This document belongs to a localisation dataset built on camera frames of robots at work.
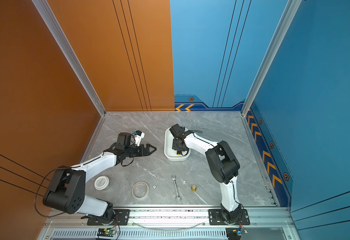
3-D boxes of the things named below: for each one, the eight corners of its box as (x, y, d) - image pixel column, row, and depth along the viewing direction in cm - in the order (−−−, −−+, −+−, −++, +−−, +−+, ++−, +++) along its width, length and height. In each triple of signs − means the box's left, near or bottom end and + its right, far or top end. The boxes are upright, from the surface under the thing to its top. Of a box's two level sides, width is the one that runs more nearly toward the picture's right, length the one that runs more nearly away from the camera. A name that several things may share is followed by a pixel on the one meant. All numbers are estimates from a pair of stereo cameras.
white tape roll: (98, 192, 83) (92, 188, 77) (102, 180, 87) (96, 175, 81) (110, 192, 83) (105, 188, 77) (113, 180, 87) (109, 175, 81)
